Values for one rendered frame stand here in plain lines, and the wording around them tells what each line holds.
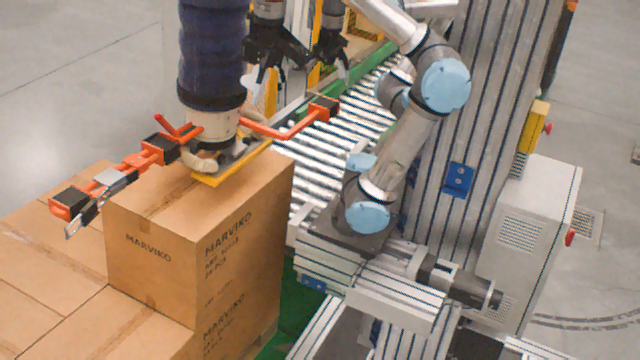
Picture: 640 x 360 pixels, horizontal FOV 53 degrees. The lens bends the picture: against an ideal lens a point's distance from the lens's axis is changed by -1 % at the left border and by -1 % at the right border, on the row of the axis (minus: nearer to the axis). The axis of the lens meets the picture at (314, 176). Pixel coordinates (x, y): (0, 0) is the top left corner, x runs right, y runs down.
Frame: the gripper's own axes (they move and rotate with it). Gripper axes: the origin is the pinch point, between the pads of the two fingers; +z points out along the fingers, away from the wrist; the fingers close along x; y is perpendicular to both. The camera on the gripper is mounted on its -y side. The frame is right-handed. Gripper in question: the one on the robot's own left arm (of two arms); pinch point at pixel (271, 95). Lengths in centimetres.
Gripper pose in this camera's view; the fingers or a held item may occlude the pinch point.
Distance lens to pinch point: 160.3
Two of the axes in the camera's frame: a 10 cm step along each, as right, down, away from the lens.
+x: -4.3, 4.7, -7.7
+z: -1.1, 8.2, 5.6
